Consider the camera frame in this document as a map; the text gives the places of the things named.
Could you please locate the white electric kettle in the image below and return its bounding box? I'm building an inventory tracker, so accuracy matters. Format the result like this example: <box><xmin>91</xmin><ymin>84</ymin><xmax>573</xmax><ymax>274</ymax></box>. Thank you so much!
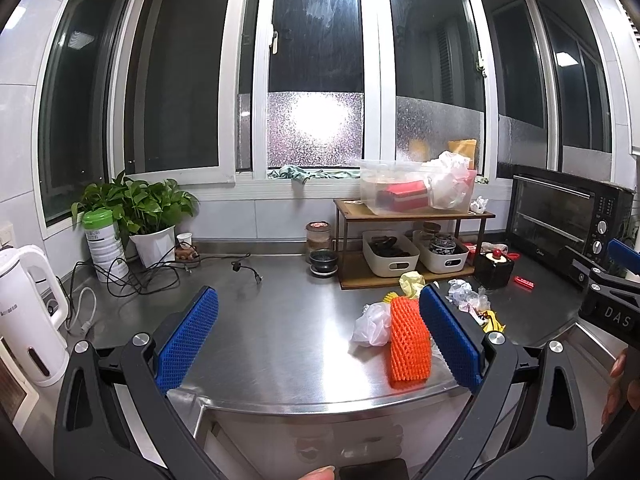
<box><xmin>0</xmin><ymin>245</ymin><xmax>70</xmax><ymax>388</ymax></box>

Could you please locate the small white cup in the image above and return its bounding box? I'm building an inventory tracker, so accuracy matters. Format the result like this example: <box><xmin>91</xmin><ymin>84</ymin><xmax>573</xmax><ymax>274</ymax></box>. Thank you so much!
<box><xmin>176</xmin><ymin>232</ymin><xmax>193</xmax><ymax>250</ymax></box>

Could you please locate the white storage basket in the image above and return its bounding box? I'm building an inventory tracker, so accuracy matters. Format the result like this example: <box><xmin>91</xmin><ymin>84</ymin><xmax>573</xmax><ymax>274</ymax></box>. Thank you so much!
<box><xmin>362</xmin><ymin>231</ymin><xmax>420</xmax><ymax>278</ymax></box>
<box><xmin>412</xmin><ymin>230</ymin><xmax>469</xmax><ymax>274</ymax></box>

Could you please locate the black ceramic jar red knob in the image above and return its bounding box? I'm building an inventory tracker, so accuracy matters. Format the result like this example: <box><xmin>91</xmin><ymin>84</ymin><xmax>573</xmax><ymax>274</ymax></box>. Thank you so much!
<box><xmin>474</xmin><ymin>249</ymin><xmax>514</xmax><ymax>290</ymax></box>

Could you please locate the black power cable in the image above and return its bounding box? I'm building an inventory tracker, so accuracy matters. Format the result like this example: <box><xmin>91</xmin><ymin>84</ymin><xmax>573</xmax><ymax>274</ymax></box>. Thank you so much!
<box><xmin>64</xmin><ymin>251</ymin><xmax>264</xmax><ymax>298</ymax></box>

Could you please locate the right white storage basket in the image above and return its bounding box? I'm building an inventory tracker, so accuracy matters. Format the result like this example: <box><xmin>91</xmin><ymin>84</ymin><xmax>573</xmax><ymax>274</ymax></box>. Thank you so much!
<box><xmin>412</xmin><ymin>230</ymin><xmax>469</xmax><ymax>274</ymax></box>

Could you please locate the red plastic clip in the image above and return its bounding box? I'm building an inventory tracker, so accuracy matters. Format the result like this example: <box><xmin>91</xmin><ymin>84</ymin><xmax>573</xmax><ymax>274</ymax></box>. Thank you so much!
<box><xmin>513</xmin><ymin>276</ymin><xmax>535</xmax><ymax>290</ymax></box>

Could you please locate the wooden two-tier shelf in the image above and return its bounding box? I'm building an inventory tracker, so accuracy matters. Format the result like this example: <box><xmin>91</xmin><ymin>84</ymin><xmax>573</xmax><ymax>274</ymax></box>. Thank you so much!
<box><xmin>334</xmin><ymin>200</ymin><xmax>496</xmax><ymax>290</ymax></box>

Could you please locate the black toaster oven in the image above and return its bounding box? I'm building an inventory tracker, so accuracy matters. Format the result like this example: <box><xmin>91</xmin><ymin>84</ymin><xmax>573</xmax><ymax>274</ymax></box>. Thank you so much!
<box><xmin>506</xmin><ymin>165</ymin><xmax>634</xmax><ymax>273</ymax></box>

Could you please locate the person's right hand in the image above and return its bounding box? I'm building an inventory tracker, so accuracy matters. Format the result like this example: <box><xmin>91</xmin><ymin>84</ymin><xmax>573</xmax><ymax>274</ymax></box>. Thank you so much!
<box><xmin>601</xmin><ymin>349</ymin><xmax>640</xmax><ymax>425</ymax></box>

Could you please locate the clear plastic storage box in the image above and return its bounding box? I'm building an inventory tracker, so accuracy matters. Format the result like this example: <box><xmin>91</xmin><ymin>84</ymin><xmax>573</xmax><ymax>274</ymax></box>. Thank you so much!
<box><xmin>360</xmin><ymin>152</ymin><xmax>477</xmax><ymax>216</ymax></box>

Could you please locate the left white storage basket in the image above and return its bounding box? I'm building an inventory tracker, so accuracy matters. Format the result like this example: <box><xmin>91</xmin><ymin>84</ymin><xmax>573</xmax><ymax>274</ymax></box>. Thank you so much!
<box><xmin>362</xmin><ymin>231</ymin><xmax>420</xmax><ymax>278</ymax></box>

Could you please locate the pale yellow plastic bag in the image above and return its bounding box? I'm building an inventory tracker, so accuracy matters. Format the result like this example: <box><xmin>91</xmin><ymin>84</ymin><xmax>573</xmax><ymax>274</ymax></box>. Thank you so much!
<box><xmin>383</xmin><ymin>271</ymin><xmax>426</xmax><ymax>304</ymax></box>

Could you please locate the glass jar with lid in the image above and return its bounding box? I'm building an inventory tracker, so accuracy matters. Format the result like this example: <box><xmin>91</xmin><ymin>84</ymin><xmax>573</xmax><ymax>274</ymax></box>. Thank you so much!
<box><xmin>306</xmin><ymin>221</ymin><xmax>332</xmax><ymax>254</ymax></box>

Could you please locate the aluminium foil ball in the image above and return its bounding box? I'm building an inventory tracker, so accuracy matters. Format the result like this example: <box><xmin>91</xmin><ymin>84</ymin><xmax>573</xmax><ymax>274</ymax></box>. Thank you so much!
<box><xmin>447</xmin><ymin>278</ymin><xmax>490</xmax><ymax>313</ymax></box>

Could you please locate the white plastic bag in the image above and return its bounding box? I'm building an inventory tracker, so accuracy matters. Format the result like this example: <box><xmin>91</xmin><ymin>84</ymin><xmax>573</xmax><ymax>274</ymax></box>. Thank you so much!
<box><xmin>352</xmin><ymin>302</ymin><xmax>392</xmax><ymax>348</ymax></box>

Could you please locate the green cloth on sill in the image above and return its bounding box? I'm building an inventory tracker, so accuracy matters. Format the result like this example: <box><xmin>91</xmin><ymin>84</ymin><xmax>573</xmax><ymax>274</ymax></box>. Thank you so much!
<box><xmin>267</xmin><ymin>165</ymin><xmax>360</xmax><ymax>185</ymax></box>

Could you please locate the white canister green lid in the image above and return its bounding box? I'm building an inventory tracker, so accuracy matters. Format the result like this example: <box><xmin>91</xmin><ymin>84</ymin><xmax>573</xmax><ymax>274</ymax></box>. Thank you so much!
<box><xmin>81</xmin><ymin>208</ymin><xmax>129</xmax><ymax>284</ymax></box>

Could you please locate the orange foam fruit net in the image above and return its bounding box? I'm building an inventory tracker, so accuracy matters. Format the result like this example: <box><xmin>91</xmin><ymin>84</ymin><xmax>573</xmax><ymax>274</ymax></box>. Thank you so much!
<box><xmin>390</xmin><ymin>297</ymin><xmax>432</xmax><ymax>388</ymax></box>

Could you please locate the yellow snack bag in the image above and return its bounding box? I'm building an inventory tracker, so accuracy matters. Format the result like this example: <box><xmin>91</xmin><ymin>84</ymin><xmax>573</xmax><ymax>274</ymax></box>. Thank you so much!
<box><xmin>480</xmin><ymin>310</ymin><xmax>506</xmax><ymax>333</ymax></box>

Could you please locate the green potted plant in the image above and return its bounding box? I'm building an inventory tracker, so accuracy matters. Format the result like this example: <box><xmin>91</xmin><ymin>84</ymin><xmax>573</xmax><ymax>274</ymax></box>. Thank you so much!
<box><xmin>70</xmin><ymin>172</ymin><xmax>200</xmax><ymax>268</ymax></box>

